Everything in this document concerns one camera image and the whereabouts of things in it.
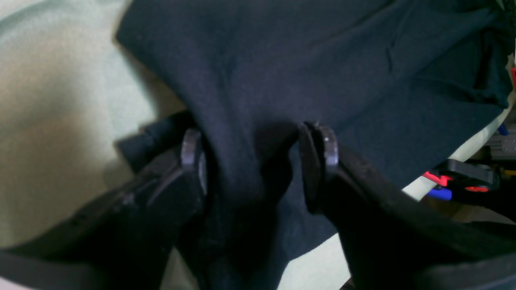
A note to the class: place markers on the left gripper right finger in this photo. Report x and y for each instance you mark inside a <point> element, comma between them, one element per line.
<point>390,241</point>

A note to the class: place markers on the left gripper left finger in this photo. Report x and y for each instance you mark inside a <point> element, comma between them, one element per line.
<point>121,240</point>

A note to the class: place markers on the light green table cloth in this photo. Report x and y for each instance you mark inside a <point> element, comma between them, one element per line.
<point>82,116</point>

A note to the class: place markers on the black T-shirt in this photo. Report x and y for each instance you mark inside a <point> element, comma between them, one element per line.
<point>403,83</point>

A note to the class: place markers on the blue orange bar clamp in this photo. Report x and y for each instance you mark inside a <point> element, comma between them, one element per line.
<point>490,185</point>

